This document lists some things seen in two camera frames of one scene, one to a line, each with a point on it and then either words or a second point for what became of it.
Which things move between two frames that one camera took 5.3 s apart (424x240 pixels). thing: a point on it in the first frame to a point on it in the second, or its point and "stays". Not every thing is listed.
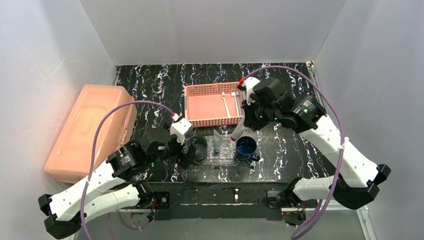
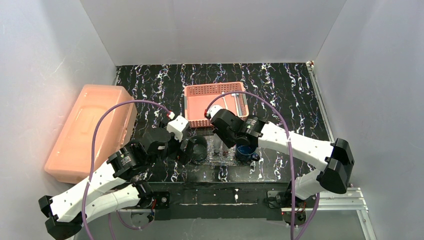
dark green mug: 201,146 stays
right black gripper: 249,120 to 230,142
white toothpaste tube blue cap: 217,139 stays
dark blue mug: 245,149 stays
